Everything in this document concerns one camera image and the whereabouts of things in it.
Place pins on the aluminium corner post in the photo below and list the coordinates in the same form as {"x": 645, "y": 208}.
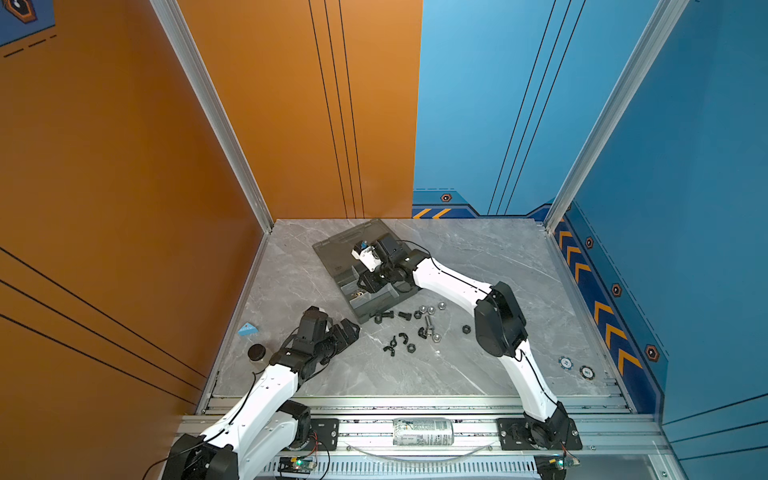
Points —
{"x": 179, "y": 35}
{"x": 653, "y": 38}

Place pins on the left circuit board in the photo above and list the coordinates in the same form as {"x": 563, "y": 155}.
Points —
{"x": 296, "y": 466}

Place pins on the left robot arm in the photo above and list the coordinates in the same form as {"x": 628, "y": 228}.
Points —
{"x": 266, "y": 420}

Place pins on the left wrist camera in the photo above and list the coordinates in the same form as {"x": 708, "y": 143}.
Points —
{"x": 315, "y": 314}

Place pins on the left aluminium corner post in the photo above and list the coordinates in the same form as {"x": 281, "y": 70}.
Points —
{"x": 179, "y": 35}

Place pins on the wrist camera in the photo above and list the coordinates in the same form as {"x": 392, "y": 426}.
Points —
{"x": 315, "y": 314}
{"x": 367, "y": 255}

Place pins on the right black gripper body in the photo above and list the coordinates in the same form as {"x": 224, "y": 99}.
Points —
{"x": 378, "y": 278}

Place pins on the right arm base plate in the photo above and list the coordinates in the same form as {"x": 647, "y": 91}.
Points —
{"x": 526, "y": 434}

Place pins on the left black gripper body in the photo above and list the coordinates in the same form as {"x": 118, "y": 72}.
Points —
{"x": 333, "y": 343}

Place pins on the black bolt near box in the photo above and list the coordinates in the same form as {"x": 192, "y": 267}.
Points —
{"x": 381, "y": 316}

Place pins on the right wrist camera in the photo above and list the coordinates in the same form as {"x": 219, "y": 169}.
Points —
{"x": 367, "y": 255}

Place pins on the black round cap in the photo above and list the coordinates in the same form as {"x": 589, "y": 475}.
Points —
{"x": 256, "y": 352}

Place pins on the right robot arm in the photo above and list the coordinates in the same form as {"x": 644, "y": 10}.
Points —
{"x": 499, "y": 326}

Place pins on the silver hex bolt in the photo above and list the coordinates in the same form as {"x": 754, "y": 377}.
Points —
{"x": 430, "y": 332}

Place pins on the grey plastic organizer box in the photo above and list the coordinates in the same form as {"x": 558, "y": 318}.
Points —
{"x": 335, "y": 253}

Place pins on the right aluminium corner post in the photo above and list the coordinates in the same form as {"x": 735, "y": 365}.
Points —
{"x": 653, "y": 38}

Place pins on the silver cylinder on rail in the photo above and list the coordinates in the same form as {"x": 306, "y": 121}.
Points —
{"x": 428, "y": 431}

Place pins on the circuit board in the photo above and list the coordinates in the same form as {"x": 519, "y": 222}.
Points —
{"x": 296, "y": 466}
{"x": 555, "y": 468}

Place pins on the right circuit board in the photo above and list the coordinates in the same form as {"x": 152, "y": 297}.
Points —
{"x": 555, "y": 468}

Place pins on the white round marker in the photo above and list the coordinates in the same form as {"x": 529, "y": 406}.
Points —
{"x": 566, "y": 363}

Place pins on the black round marker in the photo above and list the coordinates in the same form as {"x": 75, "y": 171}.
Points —
{"x": 587, "y": 372}

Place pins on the aluminium front rail frame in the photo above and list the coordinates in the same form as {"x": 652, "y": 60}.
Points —
{"x": 365, "y": 447}

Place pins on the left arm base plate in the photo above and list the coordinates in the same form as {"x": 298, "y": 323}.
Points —
{"x": 310, "y": 432}

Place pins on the blue triangular wedge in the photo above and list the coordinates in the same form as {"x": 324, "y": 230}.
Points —
{"x": 248, "y": 329}

